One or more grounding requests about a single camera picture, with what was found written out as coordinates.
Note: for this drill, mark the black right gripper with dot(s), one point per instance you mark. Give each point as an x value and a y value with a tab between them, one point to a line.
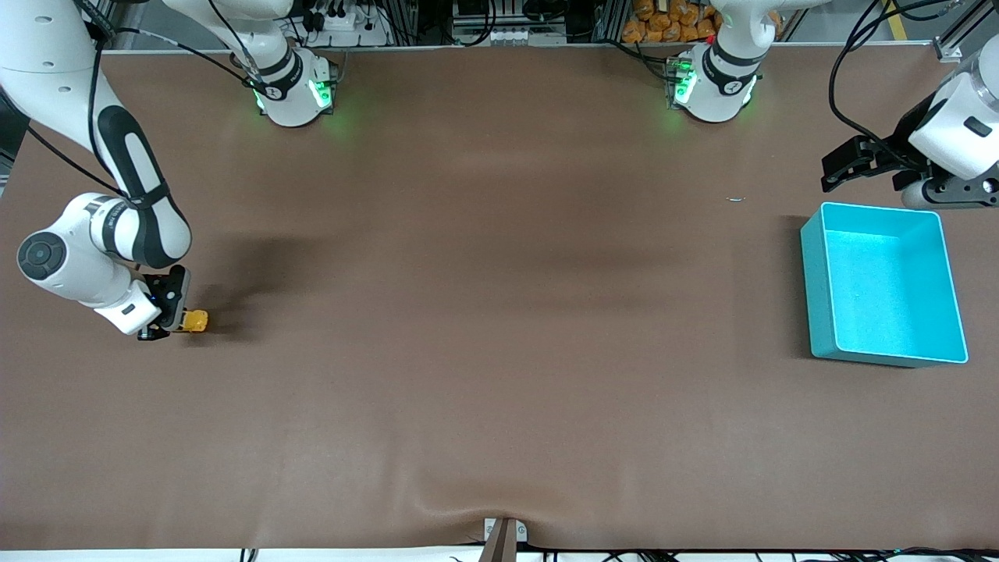
173	292

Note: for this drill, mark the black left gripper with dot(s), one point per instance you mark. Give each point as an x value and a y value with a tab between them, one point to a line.
908	134

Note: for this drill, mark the yellow beetle toy car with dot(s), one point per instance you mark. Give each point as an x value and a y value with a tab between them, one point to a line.
193	321

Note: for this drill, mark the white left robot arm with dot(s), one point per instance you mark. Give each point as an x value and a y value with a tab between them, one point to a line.
722	78

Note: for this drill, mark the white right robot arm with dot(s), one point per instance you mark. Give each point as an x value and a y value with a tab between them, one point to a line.
70	257

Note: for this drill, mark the teal plastic bin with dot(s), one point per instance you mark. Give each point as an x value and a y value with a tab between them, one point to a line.
890	297

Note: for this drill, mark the yellow floor tape strip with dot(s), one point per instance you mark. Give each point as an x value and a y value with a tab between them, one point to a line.
897	19

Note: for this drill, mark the orange snack bags pile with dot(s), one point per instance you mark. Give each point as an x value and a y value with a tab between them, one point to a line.
671	23

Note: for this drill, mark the brown table cover mat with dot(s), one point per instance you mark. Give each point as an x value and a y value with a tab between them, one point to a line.
499	312

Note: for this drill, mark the white power strip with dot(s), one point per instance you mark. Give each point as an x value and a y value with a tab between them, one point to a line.
351	27

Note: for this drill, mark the metal clamp bracket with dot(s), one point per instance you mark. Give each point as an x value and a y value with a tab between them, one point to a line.
504	542

